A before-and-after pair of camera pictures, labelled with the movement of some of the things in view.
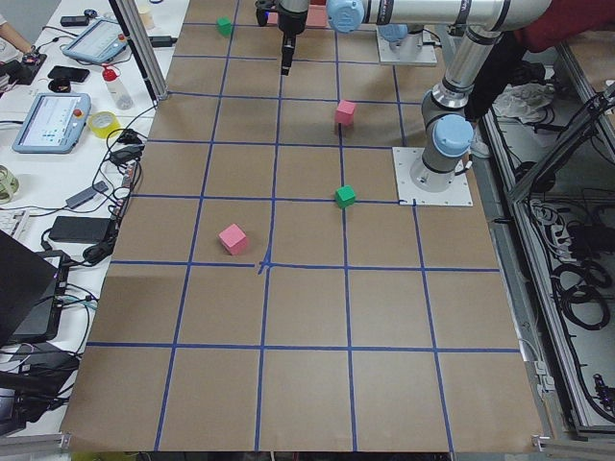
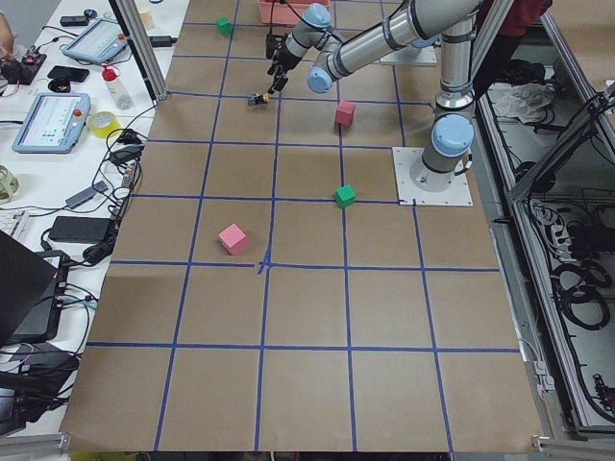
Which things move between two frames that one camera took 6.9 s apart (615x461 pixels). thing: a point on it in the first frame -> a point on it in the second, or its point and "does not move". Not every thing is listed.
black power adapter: [81, 229] does not move
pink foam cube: [345, 112] does not move
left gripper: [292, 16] -> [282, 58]
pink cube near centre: [233, 239] does not move
